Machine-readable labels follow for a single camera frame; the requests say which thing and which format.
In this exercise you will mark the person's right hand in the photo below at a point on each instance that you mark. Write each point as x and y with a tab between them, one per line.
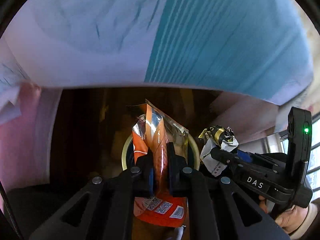
292	219

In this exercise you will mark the white gold wrapper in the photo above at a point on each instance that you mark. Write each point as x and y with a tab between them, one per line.
220	139

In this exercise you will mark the pink bed skirt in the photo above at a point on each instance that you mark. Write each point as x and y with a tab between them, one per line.
27	119

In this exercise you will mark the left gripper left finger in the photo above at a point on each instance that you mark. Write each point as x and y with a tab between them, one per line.
142	172

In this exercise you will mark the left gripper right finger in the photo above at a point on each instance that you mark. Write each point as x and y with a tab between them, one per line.
176	164

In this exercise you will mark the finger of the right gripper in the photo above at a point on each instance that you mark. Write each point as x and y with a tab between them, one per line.
225	158

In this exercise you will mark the blue white striped bed cover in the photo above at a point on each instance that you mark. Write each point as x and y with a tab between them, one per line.
251	47

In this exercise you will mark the orange snack wrapper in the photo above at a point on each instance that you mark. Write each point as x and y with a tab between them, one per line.
153	131

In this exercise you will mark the blue round trash bin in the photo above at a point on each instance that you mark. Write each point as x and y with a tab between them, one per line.
192	152

